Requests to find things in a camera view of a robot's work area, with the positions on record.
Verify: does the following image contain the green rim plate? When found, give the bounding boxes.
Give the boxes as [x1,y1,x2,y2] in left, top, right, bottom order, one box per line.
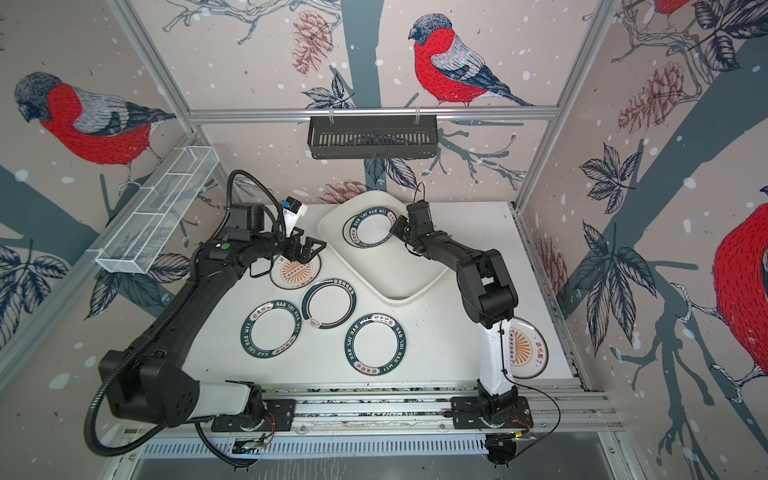
[344,313,407,376]
[342,206,397,249]
[301,278,357,329]
[240,300,302,359]

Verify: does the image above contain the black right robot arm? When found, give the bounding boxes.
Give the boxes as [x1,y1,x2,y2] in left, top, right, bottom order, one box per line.
[391,200,519,397]

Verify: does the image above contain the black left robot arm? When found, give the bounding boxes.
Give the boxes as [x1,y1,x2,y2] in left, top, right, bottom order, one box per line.
[91,232,326,427]

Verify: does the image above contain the white plastic bin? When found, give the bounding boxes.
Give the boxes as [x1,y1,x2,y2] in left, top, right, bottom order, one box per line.
[318,191,448,305]

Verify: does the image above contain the green rim plate front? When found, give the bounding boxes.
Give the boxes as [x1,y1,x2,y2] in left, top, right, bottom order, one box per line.
[344,313,407,376]

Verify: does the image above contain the horizontal aluminium crossbar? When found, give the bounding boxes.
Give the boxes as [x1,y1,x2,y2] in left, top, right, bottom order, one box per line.
[187,106,560,125]

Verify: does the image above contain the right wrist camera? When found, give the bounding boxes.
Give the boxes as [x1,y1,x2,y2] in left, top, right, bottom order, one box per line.
[406,200,432,227]

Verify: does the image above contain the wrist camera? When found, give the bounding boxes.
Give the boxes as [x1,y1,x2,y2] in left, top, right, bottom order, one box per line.
[282,196,307,237]
[406,200,432,227]

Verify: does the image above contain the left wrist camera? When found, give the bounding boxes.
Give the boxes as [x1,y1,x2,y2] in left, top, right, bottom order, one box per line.
[282,196,307,237]

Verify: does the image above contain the black hanging wire basket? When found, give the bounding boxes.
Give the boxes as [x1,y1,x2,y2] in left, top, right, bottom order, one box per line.
[307,115,438,160]

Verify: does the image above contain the white mesh wall shelf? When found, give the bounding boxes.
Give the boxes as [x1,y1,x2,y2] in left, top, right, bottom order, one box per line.
[95,146,219,274]

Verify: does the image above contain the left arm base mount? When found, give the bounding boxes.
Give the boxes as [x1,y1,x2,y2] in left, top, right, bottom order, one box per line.
[211,399,296,434]

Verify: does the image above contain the aluminium rail base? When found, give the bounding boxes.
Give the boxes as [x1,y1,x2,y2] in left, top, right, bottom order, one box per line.
[122,383,625,439]

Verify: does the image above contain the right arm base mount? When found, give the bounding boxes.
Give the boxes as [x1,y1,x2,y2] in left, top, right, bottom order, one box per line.
[448,396,534,430]

